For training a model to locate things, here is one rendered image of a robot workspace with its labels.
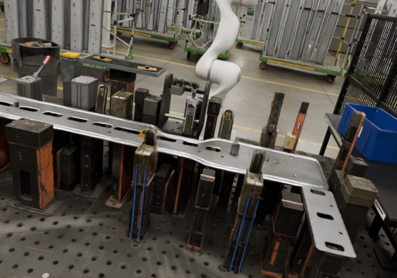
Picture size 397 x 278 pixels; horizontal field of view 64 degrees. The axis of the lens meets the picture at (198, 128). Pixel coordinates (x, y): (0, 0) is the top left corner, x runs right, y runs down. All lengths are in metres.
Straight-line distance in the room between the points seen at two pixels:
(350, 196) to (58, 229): 0.97
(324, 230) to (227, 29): 1.04
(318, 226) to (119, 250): 0.63
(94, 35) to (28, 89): 3.98
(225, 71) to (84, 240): 0.95
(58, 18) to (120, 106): 4.41
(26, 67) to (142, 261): 3.10
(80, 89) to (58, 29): 4.32
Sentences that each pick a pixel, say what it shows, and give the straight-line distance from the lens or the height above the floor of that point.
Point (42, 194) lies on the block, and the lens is 1.28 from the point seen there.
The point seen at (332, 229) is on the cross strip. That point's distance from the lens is 0.96.
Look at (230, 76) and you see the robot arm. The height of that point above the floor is 1.17.
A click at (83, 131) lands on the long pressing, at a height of 1.00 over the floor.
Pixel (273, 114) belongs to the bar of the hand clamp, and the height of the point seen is 1.13.
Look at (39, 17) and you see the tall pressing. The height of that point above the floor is 0.74.
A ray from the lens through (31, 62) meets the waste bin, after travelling 3.87.
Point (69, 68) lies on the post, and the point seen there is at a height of 1.10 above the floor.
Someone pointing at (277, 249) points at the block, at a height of 0.81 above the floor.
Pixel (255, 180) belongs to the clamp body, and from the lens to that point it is 0.96.
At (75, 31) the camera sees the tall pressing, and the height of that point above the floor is 0.62.
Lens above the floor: 1.53
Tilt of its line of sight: 24 degrees down
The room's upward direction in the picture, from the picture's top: 9 degrees clockwise
